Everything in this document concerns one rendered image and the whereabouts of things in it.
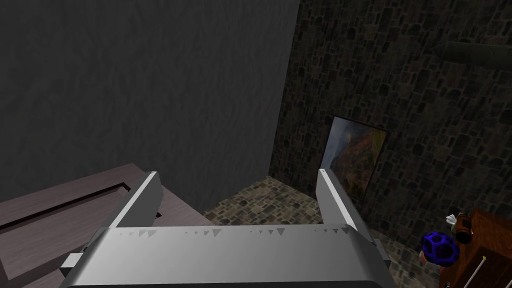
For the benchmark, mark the framed landscape painting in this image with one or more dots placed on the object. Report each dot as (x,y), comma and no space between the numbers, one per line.
(354,158)

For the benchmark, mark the brown wooden cabinet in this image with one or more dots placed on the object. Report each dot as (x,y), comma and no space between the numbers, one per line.
(52,224)

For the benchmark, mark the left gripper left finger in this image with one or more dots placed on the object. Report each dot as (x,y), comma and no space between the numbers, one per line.
(138,202)

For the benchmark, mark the brown wooden side table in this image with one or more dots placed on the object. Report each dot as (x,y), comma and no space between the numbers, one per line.
(476,252)

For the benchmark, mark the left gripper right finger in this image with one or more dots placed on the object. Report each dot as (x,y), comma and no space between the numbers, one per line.
(336,202)

